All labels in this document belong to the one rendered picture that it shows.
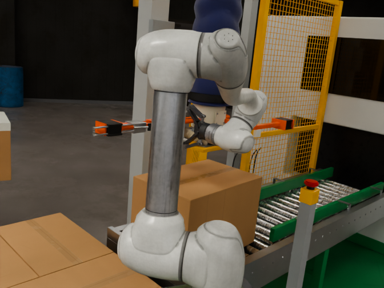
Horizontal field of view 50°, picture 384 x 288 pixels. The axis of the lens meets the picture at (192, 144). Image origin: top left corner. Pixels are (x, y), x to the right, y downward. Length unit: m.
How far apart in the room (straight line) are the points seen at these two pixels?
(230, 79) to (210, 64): 0.09
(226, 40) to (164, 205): 0.51
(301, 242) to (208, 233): 0.98
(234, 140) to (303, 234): 0.71
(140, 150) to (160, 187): 1.91
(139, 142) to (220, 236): 1.99
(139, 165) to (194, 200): 1.34
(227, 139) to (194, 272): 0.60
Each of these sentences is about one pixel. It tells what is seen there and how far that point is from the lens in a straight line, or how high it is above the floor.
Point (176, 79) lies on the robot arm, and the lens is 1.17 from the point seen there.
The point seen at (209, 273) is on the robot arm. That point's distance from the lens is 1.26.
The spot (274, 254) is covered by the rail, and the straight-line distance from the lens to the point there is 2.32.
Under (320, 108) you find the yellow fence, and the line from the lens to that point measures 3.95.
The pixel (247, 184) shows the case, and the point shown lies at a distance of 2.21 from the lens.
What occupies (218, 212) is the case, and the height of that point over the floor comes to 0.83.
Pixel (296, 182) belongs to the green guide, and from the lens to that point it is 3.47.
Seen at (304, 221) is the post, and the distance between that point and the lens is 2.11.
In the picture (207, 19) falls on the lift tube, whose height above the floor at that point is 1.75.
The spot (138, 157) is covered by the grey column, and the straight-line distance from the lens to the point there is 3.17.
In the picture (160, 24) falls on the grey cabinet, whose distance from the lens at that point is 2.99.
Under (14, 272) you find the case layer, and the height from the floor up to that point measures 0.54.
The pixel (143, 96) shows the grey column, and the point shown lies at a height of 1.23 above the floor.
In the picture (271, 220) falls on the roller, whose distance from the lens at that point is 2.82.
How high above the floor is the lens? 1.63
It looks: 14 degrees down
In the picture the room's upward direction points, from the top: 5 degrees clockwise
